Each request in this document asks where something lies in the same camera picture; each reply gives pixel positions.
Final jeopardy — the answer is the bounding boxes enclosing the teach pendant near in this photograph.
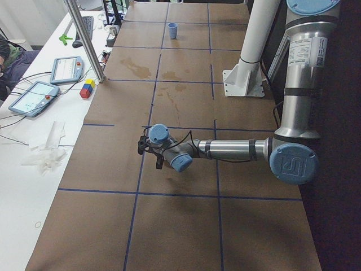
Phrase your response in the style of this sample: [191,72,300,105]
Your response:
[8,81,60,117]

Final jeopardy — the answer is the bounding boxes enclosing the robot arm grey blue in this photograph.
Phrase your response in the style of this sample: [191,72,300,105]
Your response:
[138,1,341,185]

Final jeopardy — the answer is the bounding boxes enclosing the black keyboard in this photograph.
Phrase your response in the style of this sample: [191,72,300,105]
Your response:
[82,16,94,39]

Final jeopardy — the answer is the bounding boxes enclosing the blue block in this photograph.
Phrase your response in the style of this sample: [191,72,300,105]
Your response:
[82,84,93,93]

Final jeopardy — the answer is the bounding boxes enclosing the black computer mouse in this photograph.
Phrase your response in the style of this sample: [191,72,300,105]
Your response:
[72,40,83,49]

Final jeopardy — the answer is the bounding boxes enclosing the red block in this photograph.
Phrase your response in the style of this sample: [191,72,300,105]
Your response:
[80,88,93,99]

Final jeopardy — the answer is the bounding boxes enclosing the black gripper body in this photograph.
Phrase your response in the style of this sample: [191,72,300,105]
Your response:
[147,144,164,163]

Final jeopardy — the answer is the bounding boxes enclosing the teach pendant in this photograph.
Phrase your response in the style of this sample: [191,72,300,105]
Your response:
[8,81,60,117]
[50,56,83,85]

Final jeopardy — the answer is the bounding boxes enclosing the yellow block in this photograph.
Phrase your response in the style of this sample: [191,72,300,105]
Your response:
[85,79,95,89]

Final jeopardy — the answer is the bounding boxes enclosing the steel cylinder cup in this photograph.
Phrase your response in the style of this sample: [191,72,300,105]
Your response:
[109,25,120,36]

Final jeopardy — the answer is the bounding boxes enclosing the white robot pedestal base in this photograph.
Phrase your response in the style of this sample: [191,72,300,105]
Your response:
[223,0,280,97]

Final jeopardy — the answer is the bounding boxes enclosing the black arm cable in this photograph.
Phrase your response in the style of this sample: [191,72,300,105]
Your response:
[137,126,252,163]

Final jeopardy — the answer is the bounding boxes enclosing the teach pendant far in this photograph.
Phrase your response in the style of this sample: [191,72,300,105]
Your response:
[50,56,83,85]

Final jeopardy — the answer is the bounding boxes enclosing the green plastic tool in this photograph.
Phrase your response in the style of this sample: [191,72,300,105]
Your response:
[59,34,73,46]

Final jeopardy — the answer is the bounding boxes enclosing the aluminium frame post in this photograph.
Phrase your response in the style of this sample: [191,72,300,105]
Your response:
[63,0,105,83]

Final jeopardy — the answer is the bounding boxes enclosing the seated person in green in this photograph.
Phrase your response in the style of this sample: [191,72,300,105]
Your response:
[1,35,39,101]

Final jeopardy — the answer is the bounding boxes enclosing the blue grey paper cup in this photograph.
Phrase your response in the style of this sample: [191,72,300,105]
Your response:
[168,23,178,40]

